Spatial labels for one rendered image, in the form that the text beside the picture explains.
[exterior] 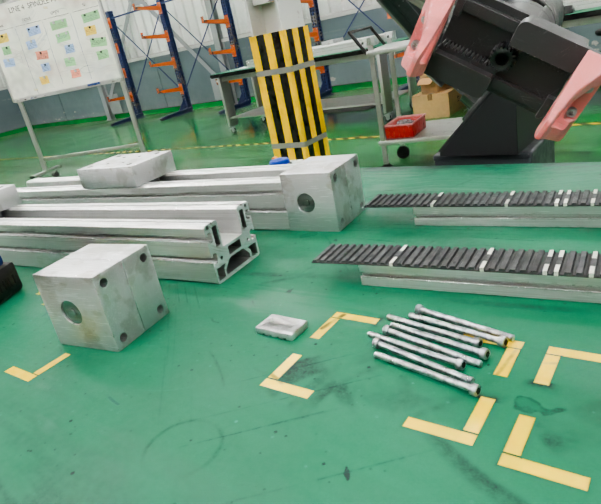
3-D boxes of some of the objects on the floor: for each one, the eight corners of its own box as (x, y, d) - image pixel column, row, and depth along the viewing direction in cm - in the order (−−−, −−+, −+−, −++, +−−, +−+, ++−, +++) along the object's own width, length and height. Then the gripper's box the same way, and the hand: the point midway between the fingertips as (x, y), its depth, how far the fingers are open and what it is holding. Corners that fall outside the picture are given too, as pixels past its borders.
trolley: (525, 146, 393) (520, -5, 356) (522, 168, 348) (515, -3, 311) (387, 158, 438) (369, 25, 400) (368, 179, 392) (346, 31, 355)
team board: (32, 187, 642) (-38, 10, 570) (59, 175, 686) (-3, 9, 614) (141, 172, 595) (80, -23, 523) (162, 160, 639) (109, -22, 567)
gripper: (573, 101, 48) (545, 185, 38) (431, 34, 51) (367, 96, 40) (624, 28, 43) (607, 101, 33) (464, -42, 46) (401, 5, 35)
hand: (478, 93), depth 37 cm, fingers open, 9 cm apart
